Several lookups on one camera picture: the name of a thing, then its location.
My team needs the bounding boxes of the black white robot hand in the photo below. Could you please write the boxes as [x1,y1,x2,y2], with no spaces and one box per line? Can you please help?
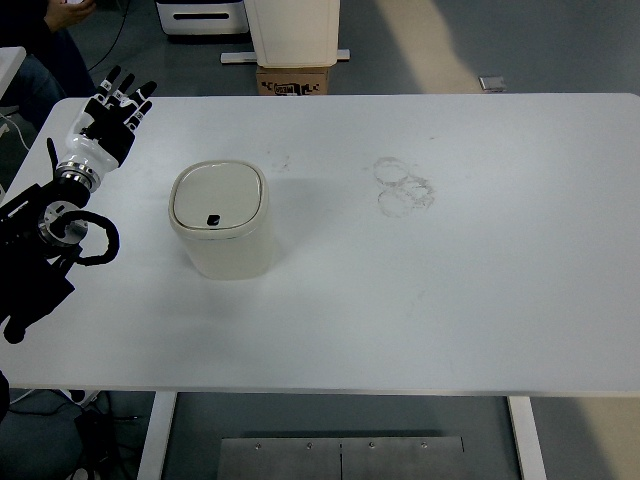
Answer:
[56,66,157,184]

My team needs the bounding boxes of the cream push-lid trash can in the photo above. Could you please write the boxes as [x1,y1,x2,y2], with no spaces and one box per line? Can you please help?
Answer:
[168,160,275,280]

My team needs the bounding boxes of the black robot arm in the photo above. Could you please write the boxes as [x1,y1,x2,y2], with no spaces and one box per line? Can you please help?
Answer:
[1,139,112,344]

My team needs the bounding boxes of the seated person in dark clothes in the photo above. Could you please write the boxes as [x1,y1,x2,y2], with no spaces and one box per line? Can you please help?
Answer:
[1,1,97,130]

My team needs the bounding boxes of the white appliance with dark slot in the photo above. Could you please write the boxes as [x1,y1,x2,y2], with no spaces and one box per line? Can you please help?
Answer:
[155,1,249,36]

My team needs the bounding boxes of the brown cardboard box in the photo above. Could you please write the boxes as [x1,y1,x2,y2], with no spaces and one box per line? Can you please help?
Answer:
[256,67,330,96]

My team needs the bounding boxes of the white plastic bin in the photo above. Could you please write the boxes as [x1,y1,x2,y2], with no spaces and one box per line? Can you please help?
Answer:
[244,0,340,69]

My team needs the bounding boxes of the white table foot bar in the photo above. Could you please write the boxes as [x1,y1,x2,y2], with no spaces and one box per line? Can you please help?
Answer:
[220,49,351,65]

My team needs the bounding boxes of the left white table leg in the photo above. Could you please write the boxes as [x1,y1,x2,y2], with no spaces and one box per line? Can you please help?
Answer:
[137,392,178,480]

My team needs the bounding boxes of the white table leg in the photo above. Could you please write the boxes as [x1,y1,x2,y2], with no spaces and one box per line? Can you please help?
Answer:
[507,396,547,480]
[137,392,178,480]

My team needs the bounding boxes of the metal floor plate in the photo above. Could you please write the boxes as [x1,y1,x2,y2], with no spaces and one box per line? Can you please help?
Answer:
[217,437,472,479]

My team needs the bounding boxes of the grey floor socket plate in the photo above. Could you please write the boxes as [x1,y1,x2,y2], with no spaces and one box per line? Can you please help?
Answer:
[478,75,507,93]

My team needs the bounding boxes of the right white table leg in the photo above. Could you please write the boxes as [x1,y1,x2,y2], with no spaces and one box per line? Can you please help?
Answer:
[507,396,547,480]

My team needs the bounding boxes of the black looped cable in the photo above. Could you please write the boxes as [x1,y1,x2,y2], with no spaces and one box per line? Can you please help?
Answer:
[58,209,122,267]

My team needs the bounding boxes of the black cables on floor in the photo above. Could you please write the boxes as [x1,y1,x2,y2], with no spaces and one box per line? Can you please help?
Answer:
[0,389,151,480]

